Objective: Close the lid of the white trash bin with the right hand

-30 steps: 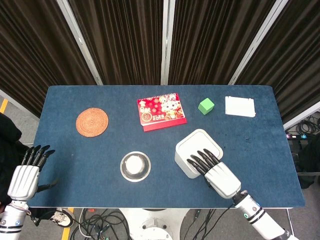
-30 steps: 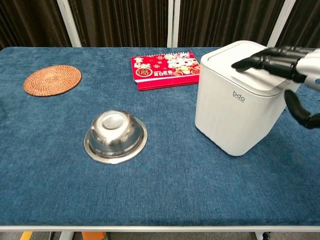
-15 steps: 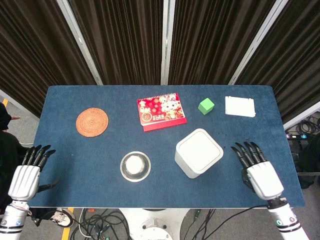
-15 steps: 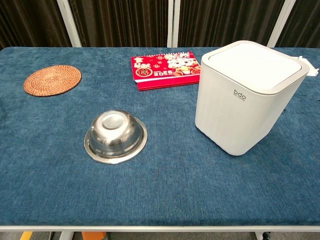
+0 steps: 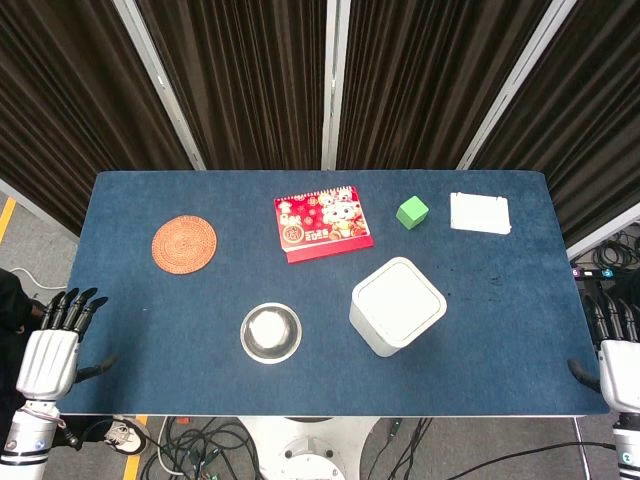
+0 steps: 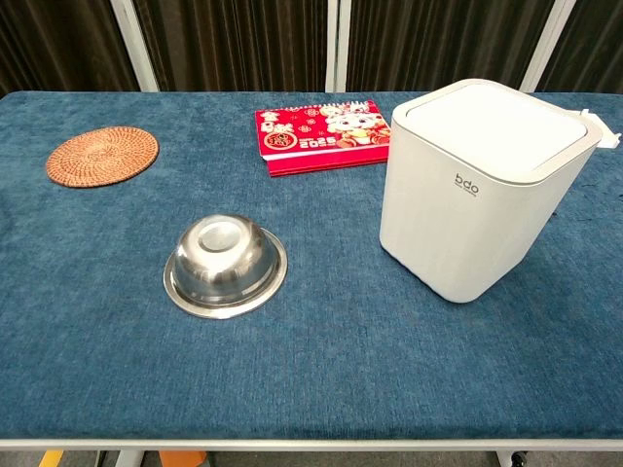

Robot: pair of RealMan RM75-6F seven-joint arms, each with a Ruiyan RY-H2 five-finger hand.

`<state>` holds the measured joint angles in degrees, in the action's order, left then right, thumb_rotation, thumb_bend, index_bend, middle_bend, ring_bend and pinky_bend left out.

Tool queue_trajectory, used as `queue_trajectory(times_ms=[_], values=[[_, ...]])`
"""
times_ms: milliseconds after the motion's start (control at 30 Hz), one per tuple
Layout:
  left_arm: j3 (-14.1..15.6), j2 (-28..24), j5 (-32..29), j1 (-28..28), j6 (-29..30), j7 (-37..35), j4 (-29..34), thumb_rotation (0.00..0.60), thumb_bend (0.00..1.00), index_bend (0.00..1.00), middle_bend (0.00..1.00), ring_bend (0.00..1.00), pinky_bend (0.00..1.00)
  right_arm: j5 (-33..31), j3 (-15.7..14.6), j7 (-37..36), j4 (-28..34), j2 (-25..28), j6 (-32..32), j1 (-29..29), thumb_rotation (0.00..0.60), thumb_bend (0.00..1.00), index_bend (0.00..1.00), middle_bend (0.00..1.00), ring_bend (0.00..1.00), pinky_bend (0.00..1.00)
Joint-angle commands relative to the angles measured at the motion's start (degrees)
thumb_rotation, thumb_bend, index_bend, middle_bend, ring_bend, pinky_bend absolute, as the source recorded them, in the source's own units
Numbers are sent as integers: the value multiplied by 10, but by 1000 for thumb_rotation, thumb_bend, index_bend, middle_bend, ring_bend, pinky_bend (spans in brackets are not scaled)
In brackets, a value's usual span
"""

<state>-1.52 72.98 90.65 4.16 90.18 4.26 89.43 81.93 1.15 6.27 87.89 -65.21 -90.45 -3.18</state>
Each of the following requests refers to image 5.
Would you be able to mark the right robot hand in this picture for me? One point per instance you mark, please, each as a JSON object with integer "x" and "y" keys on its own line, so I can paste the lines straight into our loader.
{"x": 622, "y": 370}

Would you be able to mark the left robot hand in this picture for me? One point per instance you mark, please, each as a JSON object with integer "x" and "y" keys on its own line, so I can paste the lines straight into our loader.
{"x": 47, "y": 360}

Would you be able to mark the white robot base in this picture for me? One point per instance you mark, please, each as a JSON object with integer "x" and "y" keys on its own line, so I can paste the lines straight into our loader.
{"x": 310, "y": 450}

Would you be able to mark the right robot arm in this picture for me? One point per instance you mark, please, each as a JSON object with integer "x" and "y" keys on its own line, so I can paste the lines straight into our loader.
{"x": 627, "y": 450}

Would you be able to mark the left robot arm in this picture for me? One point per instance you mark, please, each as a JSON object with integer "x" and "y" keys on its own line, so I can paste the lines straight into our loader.
{"x": 25, "y": 440}

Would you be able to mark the white square box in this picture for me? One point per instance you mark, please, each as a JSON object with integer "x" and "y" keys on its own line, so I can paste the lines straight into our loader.
{"x": 395, "y": 300}

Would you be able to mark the person in black clothing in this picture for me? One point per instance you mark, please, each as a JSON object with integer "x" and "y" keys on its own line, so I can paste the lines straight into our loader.
{"x": 10, "y": 310}

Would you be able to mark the black power strip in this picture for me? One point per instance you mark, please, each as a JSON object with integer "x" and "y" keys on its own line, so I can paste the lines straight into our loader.
{"x": 605, "y": 273}

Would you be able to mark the white sneaker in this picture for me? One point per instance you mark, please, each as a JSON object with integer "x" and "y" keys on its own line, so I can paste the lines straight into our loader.
{"x": 122, "y": 435}

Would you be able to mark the blue tablecloth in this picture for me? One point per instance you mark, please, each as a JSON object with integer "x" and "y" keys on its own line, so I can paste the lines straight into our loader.
{"x": 200, "y": 360}

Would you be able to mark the round woven rattan coaster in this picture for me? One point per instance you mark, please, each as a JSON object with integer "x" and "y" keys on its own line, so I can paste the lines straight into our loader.
{"x": 184, "y": 245}

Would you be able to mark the white flat notepad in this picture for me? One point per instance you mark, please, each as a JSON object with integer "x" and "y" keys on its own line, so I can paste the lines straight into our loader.
{"x": 480, "y": 212}

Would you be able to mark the stainless steel bowl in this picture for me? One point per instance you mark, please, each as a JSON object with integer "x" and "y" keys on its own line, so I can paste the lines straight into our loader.
{"x": 271, "y": 332}

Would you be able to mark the dark brown curtain panel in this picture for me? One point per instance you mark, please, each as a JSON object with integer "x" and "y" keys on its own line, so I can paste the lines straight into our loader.
{"x": 425, "y": 75}
{"x": 75, "y": 100}
{"x": 600, "y": 100}
{"x": 240, "y": 75}

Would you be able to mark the green cube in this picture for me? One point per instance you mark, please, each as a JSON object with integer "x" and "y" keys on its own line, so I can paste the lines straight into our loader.
{"x": 412, "y": 212}

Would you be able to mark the red desk calendar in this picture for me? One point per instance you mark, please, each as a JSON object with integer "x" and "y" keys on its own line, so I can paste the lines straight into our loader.
{"x": 320, "y": 220}

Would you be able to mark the white partition floor rail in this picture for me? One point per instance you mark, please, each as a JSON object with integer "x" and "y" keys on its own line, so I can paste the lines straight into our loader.
{"x": 600, "y": 232}

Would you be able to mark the white partition post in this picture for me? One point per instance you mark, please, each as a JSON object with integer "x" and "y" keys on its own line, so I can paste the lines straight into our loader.
{"x": 332, "y": 100}
{"x": 160, "y": 82}
{"x": 515, "y": 82}

